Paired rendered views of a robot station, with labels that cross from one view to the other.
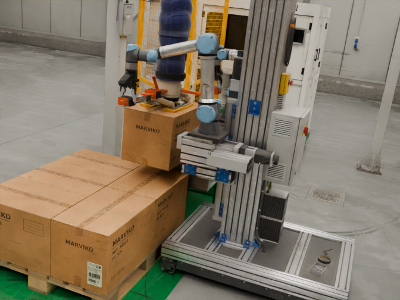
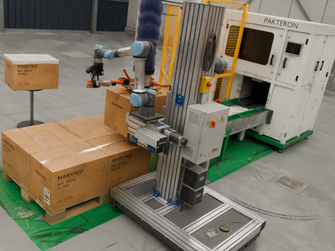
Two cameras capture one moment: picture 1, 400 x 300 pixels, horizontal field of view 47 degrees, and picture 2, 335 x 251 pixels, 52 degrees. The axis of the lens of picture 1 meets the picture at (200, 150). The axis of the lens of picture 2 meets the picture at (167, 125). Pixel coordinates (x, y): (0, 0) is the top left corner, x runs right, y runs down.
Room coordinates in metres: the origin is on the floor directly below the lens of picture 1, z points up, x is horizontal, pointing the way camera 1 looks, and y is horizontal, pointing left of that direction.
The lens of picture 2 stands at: (0.26, -1.28, 2.06)
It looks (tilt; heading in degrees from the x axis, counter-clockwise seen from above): 21 degrees down; 21
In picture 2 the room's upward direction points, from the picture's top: 8 degrees clockwise
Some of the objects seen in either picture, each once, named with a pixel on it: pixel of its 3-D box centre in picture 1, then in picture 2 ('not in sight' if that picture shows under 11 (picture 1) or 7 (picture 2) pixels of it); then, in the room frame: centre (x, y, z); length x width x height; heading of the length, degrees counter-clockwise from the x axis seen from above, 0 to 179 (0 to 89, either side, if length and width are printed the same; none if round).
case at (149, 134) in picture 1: (165, 130); (138, 109); (3.43, 0.29, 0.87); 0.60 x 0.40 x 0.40; 159
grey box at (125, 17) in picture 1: (126, 19); not in sight; (4.57, 0.84, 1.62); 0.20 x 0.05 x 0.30; 161
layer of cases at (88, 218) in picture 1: (92, 208); (79, 154); (3.02, 0.73, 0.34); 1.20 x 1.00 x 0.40; 161
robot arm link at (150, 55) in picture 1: (148, 55); (107, 54); (2.89, 0.38, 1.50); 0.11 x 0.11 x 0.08; 79
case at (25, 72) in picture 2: not in sight; (31, 71); (3.86, 2.19, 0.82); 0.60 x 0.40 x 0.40; 153
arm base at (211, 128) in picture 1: (209, 125); (147, 108); (2.93, -0.05, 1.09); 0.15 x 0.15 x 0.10
